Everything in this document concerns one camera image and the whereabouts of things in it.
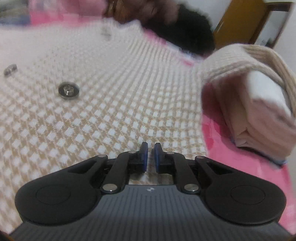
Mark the pink floral blanket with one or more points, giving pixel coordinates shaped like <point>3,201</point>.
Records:
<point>242,166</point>

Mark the folded pink grey quilt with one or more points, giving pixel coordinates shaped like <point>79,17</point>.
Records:
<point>69,11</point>

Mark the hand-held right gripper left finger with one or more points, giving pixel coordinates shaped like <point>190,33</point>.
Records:
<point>144,157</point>

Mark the blue jeans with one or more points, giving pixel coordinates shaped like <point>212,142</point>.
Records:
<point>13,20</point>

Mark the brown wooden door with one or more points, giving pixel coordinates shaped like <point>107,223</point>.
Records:
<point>238,20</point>

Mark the dark blue folded garment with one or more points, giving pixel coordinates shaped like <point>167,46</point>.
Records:
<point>281,162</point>

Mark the stack of folded pink garments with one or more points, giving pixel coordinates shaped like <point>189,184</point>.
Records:
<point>259,148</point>

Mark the white fleece folded garment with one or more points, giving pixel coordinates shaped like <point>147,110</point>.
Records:
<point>263,90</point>

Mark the stack of folded pale clothes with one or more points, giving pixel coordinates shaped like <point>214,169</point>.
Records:
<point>254,125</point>

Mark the beige white checked knit sweater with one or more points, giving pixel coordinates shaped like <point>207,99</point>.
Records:
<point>115,104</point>

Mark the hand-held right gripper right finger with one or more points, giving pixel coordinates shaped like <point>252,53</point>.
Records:
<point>158,157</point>

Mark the dark brown door frame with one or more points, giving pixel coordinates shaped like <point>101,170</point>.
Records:
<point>260,27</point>

